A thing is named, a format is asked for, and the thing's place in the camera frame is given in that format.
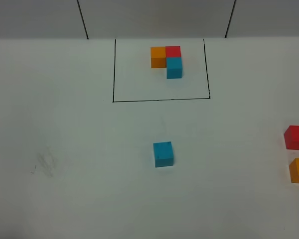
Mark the red template cube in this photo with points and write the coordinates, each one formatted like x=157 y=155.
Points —
x=172 y=51

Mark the blue template cube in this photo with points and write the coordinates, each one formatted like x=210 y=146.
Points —
x=174 y=67

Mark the orange template cube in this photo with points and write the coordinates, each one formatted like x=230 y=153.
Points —
x=158 y=57

